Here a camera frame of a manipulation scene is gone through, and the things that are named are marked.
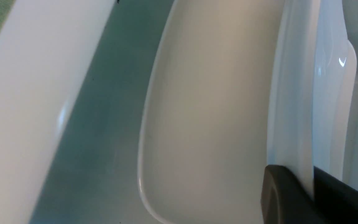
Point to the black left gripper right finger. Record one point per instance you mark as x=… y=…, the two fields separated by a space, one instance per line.
x=335 y=200

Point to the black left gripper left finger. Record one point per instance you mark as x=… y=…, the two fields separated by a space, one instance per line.
x=284 y=201

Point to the large white square plate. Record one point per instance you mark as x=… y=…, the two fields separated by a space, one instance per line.
x=311 y=90

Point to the white square plate in bin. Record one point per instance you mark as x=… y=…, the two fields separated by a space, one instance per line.
x=203 y=139

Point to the large white plastic bin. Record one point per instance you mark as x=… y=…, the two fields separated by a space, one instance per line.
x=74 y=75

